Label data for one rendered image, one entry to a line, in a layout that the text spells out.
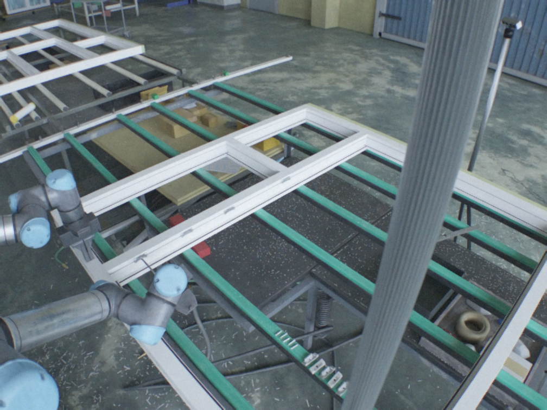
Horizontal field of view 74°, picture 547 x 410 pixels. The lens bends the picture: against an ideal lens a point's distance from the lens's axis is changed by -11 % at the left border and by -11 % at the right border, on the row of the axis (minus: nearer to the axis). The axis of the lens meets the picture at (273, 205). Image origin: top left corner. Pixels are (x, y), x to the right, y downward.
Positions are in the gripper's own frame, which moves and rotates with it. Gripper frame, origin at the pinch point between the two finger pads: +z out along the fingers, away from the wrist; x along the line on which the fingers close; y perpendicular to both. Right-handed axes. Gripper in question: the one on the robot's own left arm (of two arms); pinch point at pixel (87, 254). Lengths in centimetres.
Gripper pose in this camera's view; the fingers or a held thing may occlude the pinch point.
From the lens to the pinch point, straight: 140.7
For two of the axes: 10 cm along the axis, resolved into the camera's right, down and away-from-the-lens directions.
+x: -7.3, 4.1, -5.4
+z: 0.0, 8.0, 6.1
